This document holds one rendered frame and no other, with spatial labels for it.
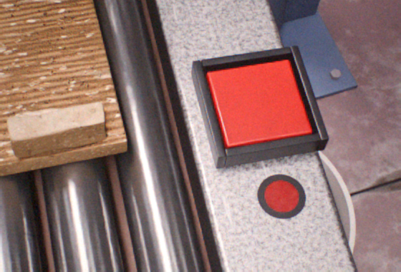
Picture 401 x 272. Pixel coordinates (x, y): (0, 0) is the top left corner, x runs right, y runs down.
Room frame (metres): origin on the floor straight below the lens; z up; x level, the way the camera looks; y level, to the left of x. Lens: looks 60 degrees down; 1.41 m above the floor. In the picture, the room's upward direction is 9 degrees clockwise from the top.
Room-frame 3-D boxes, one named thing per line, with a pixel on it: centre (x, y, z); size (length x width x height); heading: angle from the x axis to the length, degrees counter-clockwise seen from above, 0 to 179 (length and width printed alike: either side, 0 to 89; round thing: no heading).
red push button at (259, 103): (0.29, -0.03, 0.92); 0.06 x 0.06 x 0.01; 21
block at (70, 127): (0.24, 0.09, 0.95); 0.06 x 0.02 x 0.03; 113
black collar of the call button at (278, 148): (0.29, -0.03, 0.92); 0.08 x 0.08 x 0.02; 21
